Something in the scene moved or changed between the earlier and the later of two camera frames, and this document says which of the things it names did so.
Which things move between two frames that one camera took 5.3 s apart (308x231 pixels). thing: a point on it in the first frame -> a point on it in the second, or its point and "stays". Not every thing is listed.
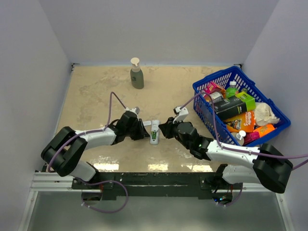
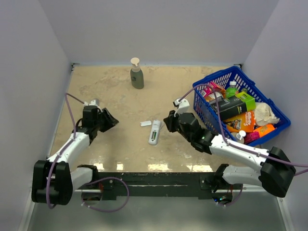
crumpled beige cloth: x=264 y=115 stays
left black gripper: x=142 y=133 -> x=109 y=119
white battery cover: x=147 y=122 stays
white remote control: x=154 y=132 stays
